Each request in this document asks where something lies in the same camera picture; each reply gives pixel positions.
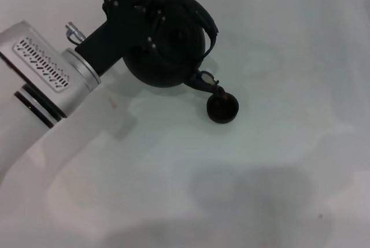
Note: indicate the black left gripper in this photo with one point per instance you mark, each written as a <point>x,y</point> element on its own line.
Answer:
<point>112,37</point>

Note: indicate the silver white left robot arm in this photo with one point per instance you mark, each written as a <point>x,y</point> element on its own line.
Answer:
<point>34,92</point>

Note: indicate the small dark brown teacup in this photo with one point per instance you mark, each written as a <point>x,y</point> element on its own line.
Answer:
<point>222,112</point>

